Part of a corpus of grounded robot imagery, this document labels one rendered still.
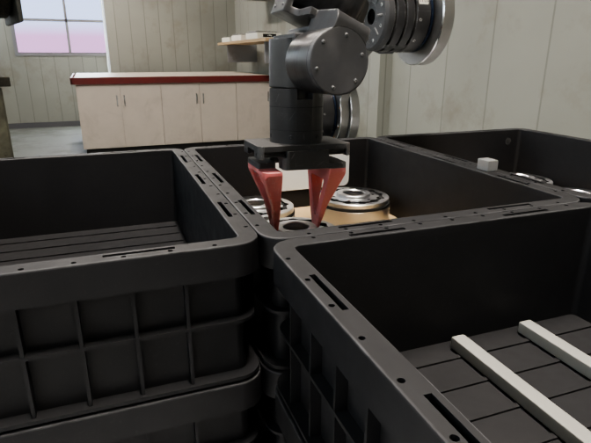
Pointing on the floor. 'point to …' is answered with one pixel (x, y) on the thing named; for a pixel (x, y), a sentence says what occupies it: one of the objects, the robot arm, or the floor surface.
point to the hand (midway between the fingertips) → (295, 221)
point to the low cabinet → (171, 109)
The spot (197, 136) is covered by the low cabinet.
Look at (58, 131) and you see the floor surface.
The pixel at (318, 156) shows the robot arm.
